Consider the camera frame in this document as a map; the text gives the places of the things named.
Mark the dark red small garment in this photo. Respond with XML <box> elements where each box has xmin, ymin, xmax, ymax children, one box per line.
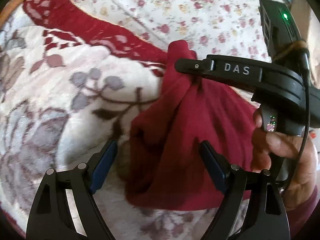
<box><xmin>125</xmin><ymin>40</ymin><xmax>255</xmax><ymax>211</ymax></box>

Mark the person right hand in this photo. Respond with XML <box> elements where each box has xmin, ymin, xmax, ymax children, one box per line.
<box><xmin>250</xmin><ymin>108</ymin><xmax>318</xmax><ymax>212</ymax></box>

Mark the white floral quilt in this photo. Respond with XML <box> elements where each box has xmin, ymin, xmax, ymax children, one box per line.
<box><xmin>71</xmin><ymin>0</ymin><xmax>281</xmax><ymax>61</ymax></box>

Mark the red white floral plush blanket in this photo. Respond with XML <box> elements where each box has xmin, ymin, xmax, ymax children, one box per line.
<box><xmin>1</xmin><ymin>0</ymin><xmax>215</xmax><ymax>239</ymax></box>

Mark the black cable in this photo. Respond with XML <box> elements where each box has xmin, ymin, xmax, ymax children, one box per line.
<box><xmin>281</xmin><ymin>51</ymin><xmax>312</xmax><ymax>194</ymax></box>

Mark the black camera box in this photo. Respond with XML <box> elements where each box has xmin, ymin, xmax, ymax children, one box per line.
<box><xmin>259</xmin><ymin>0</ymin><xmax>302</xmax><ymax>61</ymax></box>

